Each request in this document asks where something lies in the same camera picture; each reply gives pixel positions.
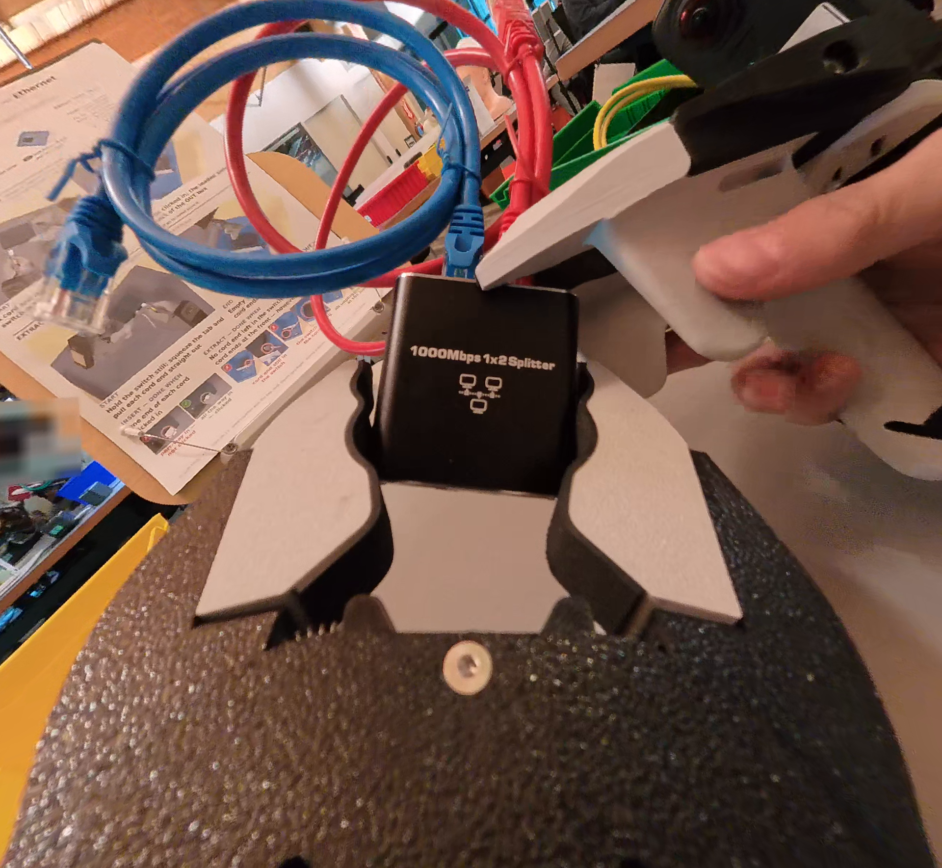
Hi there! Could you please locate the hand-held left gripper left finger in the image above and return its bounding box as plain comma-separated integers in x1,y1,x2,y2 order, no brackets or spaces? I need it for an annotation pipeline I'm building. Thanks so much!
193,359,394,626

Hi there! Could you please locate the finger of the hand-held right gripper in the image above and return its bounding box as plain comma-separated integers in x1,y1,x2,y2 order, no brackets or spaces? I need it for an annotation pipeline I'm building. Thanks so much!
474,119,770,363

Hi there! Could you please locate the black ethernet splitter box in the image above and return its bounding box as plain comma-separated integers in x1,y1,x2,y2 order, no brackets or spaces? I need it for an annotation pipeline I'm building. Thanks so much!
374,273,578,501

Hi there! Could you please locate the green plastic bin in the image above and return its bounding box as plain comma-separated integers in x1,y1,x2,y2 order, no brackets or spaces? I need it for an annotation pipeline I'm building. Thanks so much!
489,0,902,214

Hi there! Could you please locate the printed instruction sheet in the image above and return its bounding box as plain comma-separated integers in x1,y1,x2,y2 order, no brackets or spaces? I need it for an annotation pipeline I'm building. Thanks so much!
0,40,413,497

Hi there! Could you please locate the wood-edged office table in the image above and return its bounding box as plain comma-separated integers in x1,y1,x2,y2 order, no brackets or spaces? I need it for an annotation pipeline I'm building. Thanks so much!
553,0,681,81

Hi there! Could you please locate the person's right hand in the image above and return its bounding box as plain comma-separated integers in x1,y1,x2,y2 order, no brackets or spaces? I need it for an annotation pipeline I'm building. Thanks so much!
694,139,942,431

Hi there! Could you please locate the yellow cable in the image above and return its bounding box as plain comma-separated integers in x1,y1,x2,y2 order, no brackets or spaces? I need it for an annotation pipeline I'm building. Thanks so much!
592,73,700,151

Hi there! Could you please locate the blue ethernet cable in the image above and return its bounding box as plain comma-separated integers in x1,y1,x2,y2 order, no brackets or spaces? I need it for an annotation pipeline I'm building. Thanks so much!
33,0,488,335

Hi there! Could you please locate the wooden instruction board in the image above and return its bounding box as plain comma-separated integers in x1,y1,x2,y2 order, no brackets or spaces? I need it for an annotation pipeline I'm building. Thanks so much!
0,147,384,508

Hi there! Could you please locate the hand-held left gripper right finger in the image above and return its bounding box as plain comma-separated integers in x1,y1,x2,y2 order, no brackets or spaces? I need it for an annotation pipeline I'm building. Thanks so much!
548,360,746,639

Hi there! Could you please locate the red parts tray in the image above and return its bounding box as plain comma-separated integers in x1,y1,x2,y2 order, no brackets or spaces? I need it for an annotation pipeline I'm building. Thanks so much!
359,167,443,229

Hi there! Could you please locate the red ethernet cable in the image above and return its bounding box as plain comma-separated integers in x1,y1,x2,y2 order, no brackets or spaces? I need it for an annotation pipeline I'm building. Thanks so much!
224,0,554,357

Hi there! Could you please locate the yellow plastic bin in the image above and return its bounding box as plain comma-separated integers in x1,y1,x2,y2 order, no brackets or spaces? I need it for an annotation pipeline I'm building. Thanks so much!
0,511,170,840

